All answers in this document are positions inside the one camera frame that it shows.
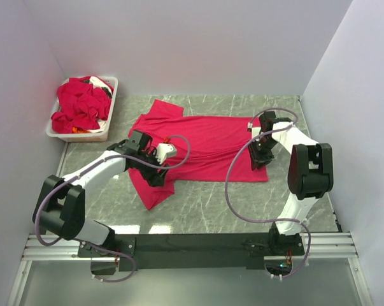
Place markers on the white printed garment in basket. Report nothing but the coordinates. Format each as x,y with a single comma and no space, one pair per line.
98,83

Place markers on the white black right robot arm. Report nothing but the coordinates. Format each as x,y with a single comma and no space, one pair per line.
310,174

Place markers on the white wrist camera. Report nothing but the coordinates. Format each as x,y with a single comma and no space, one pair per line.
254,131
165,151

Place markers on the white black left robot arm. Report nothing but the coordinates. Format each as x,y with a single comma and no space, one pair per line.
61,204

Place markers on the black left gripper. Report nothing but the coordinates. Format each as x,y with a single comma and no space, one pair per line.
154,178

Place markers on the aluminium rail frame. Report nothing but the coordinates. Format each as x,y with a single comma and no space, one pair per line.
323,245

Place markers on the red clothes pile in basket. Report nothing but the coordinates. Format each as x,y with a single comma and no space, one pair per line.
83,108

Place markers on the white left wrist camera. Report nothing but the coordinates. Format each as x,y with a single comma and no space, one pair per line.
165,151

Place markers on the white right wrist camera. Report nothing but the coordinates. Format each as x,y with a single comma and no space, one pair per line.
254,131

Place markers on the red t shirt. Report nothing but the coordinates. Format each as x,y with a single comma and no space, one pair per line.
206,146

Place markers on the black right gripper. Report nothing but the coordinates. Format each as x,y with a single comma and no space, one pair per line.
256,159

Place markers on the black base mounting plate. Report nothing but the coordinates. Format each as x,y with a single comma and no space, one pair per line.
203,250

